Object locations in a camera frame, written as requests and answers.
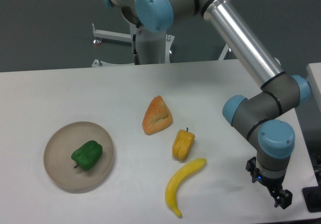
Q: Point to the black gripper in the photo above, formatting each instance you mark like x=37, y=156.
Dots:
x=273, y=180

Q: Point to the green bell pepper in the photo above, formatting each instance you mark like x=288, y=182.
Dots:
x=87, y=155

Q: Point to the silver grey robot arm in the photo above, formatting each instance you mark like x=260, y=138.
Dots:
x=256, y=119

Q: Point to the yellow orange bell pepper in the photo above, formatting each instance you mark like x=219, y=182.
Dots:
x=182, y=144

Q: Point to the beige round plate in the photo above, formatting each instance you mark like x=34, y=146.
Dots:
x=59, y=165

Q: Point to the black device at table edge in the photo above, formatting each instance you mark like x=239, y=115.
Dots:
x=312, y=198

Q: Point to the yellow banana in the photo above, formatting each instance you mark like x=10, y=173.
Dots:
x=177, y=179

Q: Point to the white side table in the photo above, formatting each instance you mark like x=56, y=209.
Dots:
x=310, y=84

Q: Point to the orange triangular pastry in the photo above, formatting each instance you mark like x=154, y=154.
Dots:
x=157, y=116

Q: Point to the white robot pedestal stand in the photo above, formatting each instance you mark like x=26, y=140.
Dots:
x=191, y=40

